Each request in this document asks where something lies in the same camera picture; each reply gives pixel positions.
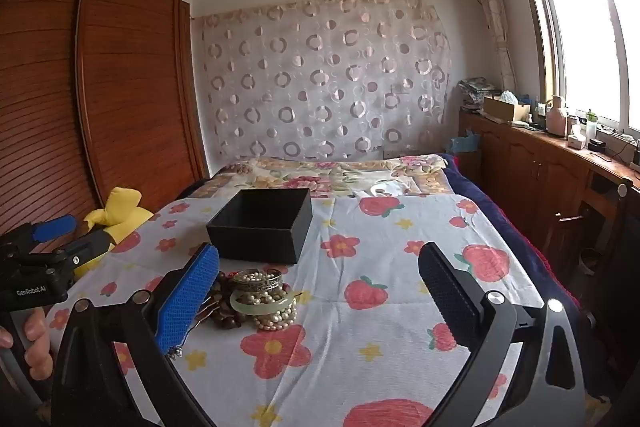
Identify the black box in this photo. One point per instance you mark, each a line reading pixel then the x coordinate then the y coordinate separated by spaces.
pixel 255 244

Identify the pale green jade bangle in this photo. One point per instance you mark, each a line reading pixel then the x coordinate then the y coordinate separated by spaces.
pixel 250 307

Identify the patterned window curtain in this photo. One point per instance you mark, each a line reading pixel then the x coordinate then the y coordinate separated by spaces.
pixel 492 7

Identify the green bottle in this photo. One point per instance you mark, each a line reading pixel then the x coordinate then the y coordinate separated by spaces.
pixel 591 124

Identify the stack of patterned cloth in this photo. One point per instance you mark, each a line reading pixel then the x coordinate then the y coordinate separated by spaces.
pixel 474 91

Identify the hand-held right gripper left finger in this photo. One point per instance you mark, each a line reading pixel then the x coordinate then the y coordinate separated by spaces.
pixel 185 302

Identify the yellow plush toy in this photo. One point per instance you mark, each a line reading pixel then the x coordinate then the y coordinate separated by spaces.
pixel 122 207

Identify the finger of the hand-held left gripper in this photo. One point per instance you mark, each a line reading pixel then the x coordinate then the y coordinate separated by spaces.
pixel 87 249
pixel 52 228

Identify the person's dark clothing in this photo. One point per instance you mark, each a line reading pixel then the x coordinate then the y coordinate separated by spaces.
pixel 15 402

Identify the circle patterned wall curtain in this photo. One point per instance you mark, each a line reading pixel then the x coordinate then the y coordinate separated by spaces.
pixel 320 82

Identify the pink kettle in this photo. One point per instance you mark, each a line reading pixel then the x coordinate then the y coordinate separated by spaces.
pixel 556 119

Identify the silver bangle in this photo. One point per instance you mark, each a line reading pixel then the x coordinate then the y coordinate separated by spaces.
pixel 257 286

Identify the brown wooden cabinet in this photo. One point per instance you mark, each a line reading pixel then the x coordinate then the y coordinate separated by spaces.
pixel 530 177

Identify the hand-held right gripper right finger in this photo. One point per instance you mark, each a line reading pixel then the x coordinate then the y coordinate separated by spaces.
pixel 447 294

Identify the window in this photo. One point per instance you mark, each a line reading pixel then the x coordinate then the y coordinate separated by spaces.
pixel 585 32

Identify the cardboard box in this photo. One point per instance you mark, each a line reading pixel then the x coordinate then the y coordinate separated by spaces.
pixel 502 111

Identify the brown wooden wardrobe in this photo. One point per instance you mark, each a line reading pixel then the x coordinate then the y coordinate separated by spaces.
pixel 125 82

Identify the white cloth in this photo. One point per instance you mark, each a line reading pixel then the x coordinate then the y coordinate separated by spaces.
pixel 385 190

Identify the teal bag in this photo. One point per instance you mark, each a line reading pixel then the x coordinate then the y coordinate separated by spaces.
pixel 462 143

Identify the person's left hand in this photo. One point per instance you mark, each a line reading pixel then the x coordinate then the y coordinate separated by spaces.
pixel 39 347

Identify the floral blanket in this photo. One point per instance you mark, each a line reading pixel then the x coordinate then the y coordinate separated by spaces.
pixel 300 177

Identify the dark blue blanket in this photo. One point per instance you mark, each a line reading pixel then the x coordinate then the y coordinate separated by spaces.
pixel 505 217

